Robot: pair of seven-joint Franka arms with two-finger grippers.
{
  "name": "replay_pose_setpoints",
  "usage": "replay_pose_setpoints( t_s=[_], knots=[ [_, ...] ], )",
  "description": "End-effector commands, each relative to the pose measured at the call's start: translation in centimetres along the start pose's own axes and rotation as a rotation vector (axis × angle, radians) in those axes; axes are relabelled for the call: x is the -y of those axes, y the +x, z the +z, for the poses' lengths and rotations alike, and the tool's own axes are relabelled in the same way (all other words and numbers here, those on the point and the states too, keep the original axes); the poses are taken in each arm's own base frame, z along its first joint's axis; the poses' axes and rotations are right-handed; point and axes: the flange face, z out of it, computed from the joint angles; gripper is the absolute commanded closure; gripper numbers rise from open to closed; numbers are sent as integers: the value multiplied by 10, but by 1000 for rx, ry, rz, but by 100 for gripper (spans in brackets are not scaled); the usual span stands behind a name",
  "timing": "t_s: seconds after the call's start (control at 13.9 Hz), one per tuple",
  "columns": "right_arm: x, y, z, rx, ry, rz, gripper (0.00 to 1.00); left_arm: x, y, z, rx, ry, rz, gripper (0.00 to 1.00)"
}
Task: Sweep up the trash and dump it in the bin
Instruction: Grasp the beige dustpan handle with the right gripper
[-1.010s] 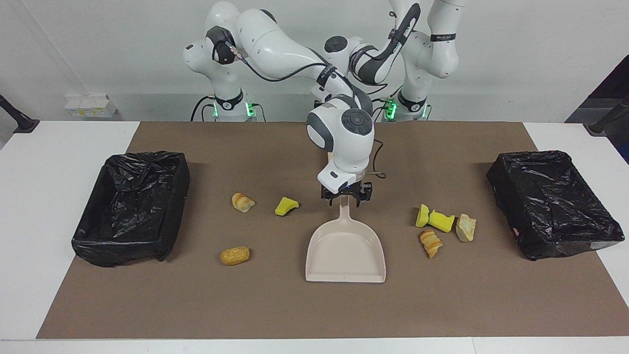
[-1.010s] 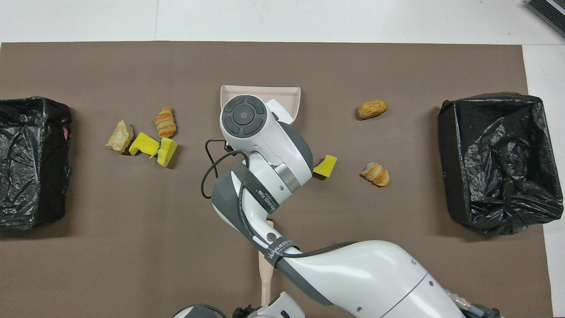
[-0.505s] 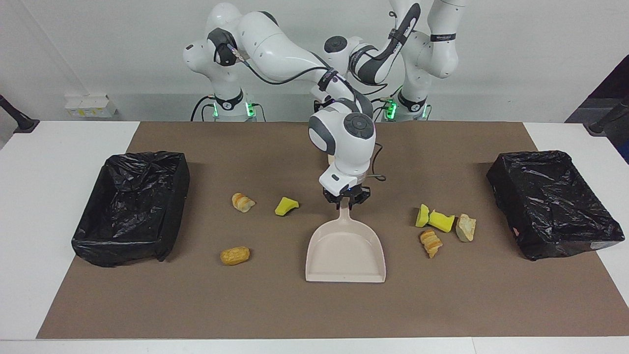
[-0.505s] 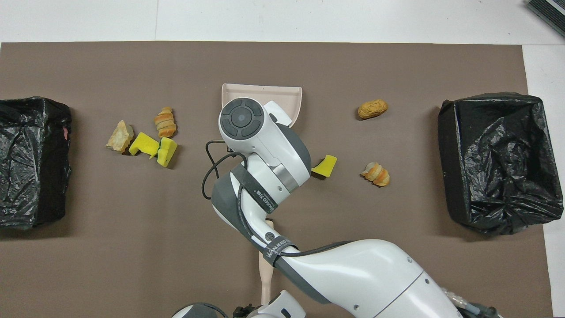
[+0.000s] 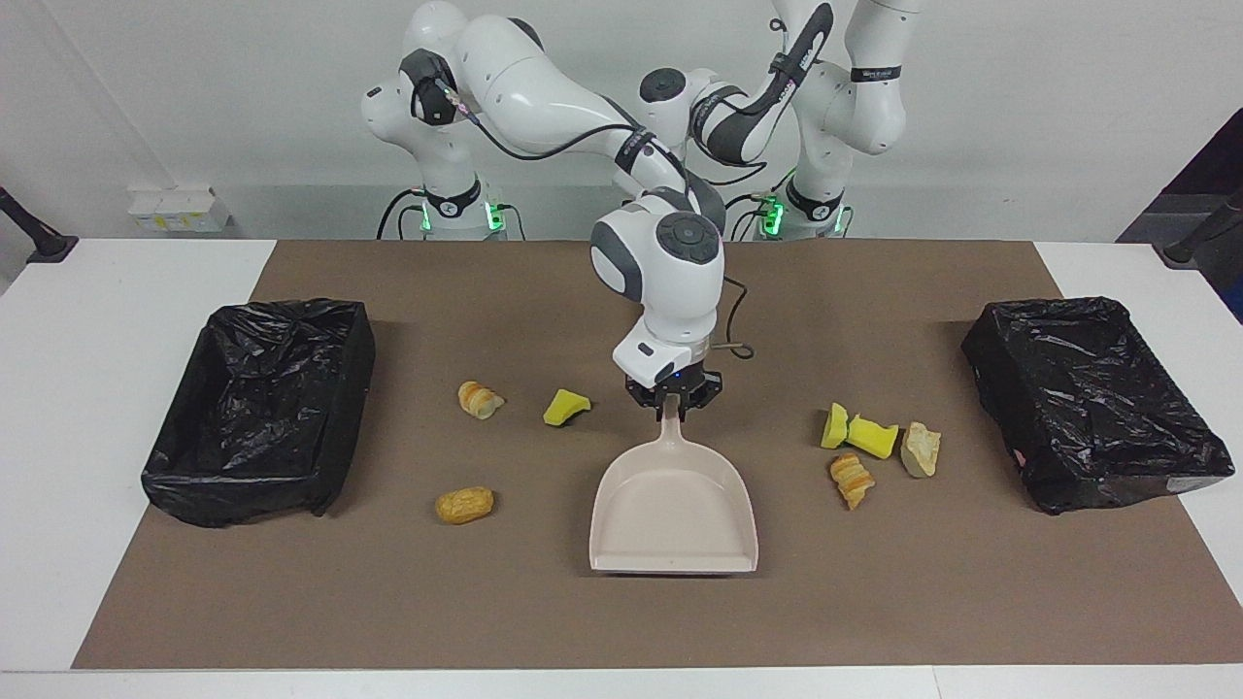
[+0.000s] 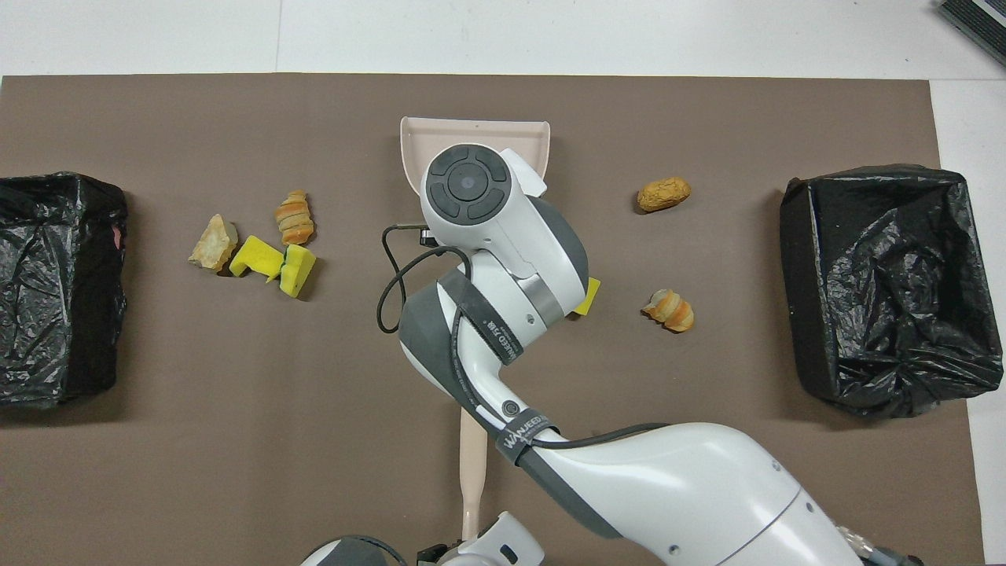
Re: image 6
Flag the beige hand brush black bristles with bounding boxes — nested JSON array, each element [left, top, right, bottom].
[[458, 409, 490, 543]]

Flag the small yellow sponge wedge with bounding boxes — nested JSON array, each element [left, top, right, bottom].
[[572, 277, 602, 317]]

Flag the yellow green scouring sponge piece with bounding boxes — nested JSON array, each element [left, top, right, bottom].
[[279, 244, 318, 300]]

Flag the striped croissant piece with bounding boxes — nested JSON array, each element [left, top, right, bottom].
[[641, 289, 696, 334]]

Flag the orange striped croissant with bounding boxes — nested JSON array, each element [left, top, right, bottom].
[[274, 189, 316, 247]]

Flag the pale bread chunk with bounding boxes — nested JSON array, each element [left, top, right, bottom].
[[188, 214, 239, 273]]

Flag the beige plastic dustpan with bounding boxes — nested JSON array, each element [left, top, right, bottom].
[[399, 116, 551, 197]]

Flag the round brown bread roll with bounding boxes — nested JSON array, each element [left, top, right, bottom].
[[636, 176, 693, 214]]

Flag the black bag lined bin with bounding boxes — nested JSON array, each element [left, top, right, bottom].
[[0, 171, 129, 410], [780, 164, 1005, 419]]

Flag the brown table mat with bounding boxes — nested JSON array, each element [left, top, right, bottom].
[[0, 73, 987, 566]]

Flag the dark ribbed panel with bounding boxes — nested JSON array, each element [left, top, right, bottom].
[[937, 0, 1006, 68]]

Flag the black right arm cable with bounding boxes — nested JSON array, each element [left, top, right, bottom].
[[377, 224, 669, 472]]

